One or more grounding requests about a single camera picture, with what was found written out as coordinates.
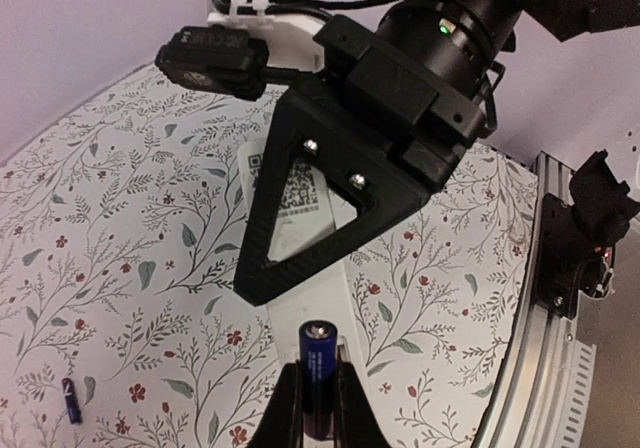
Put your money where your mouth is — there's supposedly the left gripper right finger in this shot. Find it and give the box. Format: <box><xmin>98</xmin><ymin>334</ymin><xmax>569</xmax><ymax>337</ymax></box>
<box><xmin>334</xmin><ymin>361</ymin><xmax>390</xmax><ymax>448</ymax></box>

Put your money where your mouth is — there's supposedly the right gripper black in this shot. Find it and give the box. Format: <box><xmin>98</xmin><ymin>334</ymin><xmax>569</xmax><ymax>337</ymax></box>
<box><xmin>294</xmin><ymin>0</ymin><xmax>520</xmax><ymax>198</ymax></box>

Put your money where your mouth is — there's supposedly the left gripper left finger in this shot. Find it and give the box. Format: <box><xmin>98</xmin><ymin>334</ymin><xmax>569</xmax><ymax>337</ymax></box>
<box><xmin>249</xmin><ymin>362</ymin><xmax>303</xmax><ymax>448</ymax></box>

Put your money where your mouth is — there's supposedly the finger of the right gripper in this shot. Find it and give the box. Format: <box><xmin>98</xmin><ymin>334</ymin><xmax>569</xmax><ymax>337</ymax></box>
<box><xmin>234</xmin><ymin>92</ymin><xmax>425</xmax><ymax>306</ymax></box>

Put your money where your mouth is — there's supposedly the white remote control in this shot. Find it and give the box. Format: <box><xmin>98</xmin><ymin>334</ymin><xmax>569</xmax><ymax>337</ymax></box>
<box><xmin>236</xmin><ymin>140</ymin><xmax>371</xmax><ymax>448</ymax></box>

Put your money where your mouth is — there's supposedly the blue battery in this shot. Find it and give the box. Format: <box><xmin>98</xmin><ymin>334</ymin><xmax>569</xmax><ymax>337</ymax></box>
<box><xmin>61</xmin><ymin>377</ymin><xmax>82</xmax><ymax>425</ymax></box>
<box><xmin>299</xmin><ymin>320</ymin><xmax>338</xmax><ymax>441</ymax></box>

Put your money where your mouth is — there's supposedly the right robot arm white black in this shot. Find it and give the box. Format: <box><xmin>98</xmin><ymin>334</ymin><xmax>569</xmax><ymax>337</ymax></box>
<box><xmin>234</xmin><ymin>0</ymin><xmax>639</xmax><ymax>306</ymax></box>

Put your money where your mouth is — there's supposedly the floral patterned table mat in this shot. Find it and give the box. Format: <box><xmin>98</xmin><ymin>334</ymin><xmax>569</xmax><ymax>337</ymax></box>
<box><xmin>1</xmin><ymin>66</ymin><xmax>538</xmax><ymax>447</ymax></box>

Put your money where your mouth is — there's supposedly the front aluminium rail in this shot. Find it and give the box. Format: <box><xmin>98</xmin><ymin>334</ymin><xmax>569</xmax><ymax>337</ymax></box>
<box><xmin>469</xmin><ymin>150</ymin><xmax>640</xmax><ymax>448</ymax></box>

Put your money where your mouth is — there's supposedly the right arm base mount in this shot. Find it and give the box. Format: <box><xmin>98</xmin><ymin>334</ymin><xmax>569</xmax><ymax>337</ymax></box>
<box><xmin>533</xmin><ymin>150</ymin><xmax>639</xmax><ymax>319</ymax></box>

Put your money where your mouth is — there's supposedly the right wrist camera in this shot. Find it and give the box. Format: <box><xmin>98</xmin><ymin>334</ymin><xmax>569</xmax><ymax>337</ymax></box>
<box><xmin>155</xmin><ymin>25</ymin><xmax>269</xmax><ymax>101</ymax></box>

